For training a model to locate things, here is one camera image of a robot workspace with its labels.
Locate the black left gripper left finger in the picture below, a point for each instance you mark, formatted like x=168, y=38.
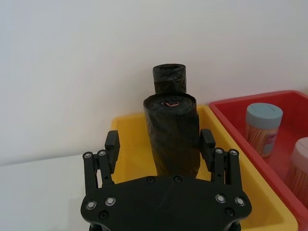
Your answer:
x=111, y=154

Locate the large black bag roll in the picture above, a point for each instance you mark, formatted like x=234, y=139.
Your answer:
x=173, y=139

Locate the toothpick jar with pale pink lid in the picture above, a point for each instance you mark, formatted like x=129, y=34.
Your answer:
x=299, y=168

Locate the yellow plastic bin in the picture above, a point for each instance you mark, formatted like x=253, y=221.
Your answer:
x=243, y=173

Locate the small black bag roll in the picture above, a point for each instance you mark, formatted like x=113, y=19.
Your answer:
x=169, y=80

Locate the red plastic bin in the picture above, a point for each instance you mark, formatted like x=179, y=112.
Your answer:
x=286, y=98

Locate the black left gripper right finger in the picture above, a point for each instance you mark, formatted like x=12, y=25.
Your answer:
x=207, y=151

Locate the toothpick jar with grey-blue lid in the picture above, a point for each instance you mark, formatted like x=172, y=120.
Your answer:
x=263, y=125

